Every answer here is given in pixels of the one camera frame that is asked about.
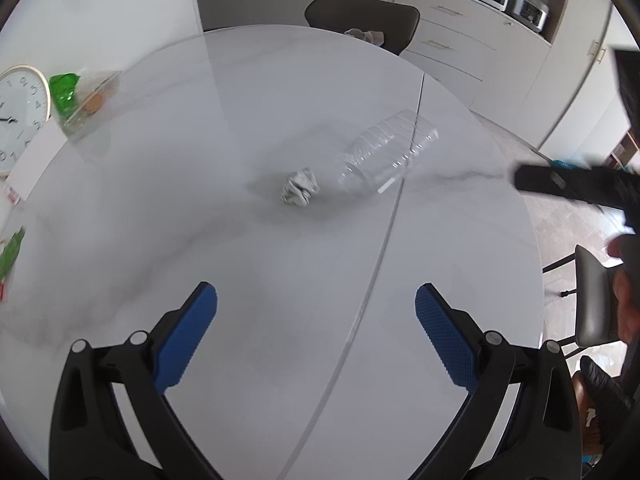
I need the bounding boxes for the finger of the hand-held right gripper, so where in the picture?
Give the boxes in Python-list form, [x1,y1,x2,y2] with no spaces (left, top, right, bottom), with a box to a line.
[514,162,640,235]
[612,49,640,126]

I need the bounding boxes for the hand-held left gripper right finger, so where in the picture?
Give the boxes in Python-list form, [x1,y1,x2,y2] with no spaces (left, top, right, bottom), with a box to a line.
[405,283,585,480]

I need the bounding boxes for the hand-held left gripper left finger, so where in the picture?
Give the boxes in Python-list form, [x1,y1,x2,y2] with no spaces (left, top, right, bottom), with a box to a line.
[48,281,223,480]

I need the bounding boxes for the clear plastic bottle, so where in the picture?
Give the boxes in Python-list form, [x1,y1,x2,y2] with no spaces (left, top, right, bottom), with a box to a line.
[336,108,440,196]

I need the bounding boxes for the paper ball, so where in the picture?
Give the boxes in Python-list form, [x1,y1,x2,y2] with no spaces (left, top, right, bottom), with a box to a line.
[280,167,321,207]

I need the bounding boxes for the person's right hand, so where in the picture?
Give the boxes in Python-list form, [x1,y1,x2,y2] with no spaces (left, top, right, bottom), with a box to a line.
[606,235,640,343]

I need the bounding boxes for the tall white cabinet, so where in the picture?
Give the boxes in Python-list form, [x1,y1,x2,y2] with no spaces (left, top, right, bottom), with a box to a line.
[537,0,632,161]

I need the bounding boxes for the white bookshelf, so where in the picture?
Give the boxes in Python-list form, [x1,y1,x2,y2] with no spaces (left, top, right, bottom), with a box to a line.
[602,127,640,171]

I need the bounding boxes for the grey chair with black legs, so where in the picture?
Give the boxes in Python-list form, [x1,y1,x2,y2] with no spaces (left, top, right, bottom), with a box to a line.
[542,245,632,359]
[305,0,421,56]

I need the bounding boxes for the white cabinet drawer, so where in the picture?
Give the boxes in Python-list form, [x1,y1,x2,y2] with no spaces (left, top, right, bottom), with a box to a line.
[424,50,485,113]
[411,20,497,82]
[396,0,523,43]

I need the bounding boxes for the green snack wrapper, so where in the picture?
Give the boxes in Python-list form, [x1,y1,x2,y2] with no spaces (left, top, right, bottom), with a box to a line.
[0,227,26,282]

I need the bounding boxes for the beige tote bag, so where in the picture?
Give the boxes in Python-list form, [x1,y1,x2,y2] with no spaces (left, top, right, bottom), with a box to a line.
[344,28,386,46]

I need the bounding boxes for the white cardboard box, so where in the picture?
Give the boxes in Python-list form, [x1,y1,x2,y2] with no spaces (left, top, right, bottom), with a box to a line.
[7,122,68,202]

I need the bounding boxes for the clear plastic container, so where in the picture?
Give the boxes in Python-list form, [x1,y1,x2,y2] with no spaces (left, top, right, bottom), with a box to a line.
[59,67,123,142]

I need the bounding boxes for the green snack packet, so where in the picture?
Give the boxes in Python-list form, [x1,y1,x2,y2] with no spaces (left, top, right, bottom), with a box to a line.
[49,73,81,113]

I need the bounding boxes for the white wall clock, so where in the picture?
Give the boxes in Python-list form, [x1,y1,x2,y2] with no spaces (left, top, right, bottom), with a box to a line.
[0,65,52,177]

